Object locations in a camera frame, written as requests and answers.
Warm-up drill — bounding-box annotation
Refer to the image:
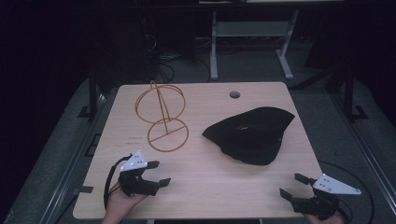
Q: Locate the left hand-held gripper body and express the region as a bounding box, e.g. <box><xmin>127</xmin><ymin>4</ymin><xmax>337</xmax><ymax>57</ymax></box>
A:
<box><xmin>117</xmin><ymin>149</ymin><xmax>161</xmax><ymax>198</ymax></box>

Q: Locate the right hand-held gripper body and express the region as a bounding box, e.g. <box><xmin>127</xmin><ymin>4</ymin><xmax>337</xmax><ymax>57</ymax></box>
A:
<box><xmin>290</xmin><ymin>173</ymin><xmax>362</xmax><ymax>221</ymax></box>

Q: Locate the gold wire hat stand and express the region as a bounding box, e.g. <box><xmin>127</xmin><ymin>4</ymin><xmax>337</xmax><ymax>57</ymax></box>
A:
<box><xmin>134</xmin><ymin>79</ymin><xmax>190</xmax><ymax>153</ymax></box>

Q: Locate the black hat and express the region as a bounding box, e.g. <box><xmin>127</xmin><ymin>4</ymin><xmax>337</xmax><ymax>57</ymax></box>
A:
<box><xmin>201</xmin><ymin>106</ymin><xmax>296</xmax><ymax>166</ymax></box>

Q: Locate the person's right hand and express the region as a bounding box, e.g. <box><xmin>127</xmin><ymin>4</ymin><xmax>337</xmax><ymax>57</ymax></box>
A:
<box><xmin>303</xmin><ymin>210</ymin><xmax>347</xmax><ymax>224</ymax></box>

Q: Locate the person's left hand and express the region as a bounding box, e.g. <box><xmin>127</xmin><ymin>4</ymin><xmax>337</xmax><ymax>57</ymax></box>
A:
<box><xmin>102</xmin><ymin>181</ymin><xmax>148</xmax><ymax>224</ymax></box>

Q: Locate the black metal stand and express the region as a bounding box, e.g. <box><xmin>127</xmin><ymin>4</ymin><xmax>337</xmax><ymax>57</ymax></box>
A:
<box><xmin>78</xmin><ymin>46</ymin><xmax>106</xmax><ymax>121</ymax></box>
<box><xmin>325</xmin><ymin>60</ymin><xmax>370</xmax><ymax>122</ymax></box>

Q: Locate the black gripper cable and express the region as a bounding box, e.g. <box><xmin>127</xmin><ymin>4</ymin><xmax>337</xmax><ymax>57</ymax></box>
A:
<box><xmin>103</xmin><ymin>153</ymin><xmax>134</xmax><ymax>211</ymax></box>
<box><xmin>317</xmin><ymin>160</ymin><xmax>375</xmax><ymax>224</ymax></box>

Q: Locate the aluminium floor rail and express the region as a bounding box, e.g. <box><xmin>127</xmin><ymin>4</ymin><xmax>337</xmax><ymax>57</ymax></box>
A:
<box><xmin>330</xmin><ymin>92</ymin><xmax>396</xmax><ymax>207</ymax></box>
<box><xmin>38</xmin><ymin>92</ymin><xmax>110</xmax><ymax>224</ymax></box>

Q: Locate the tangle of floor cables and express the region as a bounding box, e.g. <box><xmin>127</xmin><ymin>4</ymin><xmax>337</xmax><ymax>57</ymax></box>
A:
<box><xmin>141</xmin><ymin>32</ymin><xmax>213</xmax><ymax>84</ymax></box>

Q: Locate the white metal table frame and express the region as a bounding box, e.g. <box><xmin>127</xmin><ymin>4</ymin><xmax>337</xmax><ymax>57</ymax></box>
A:
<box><xmin>209</xmin><ymin>8</ymin><xmax>301</xmax><ymax>82</ymax></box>

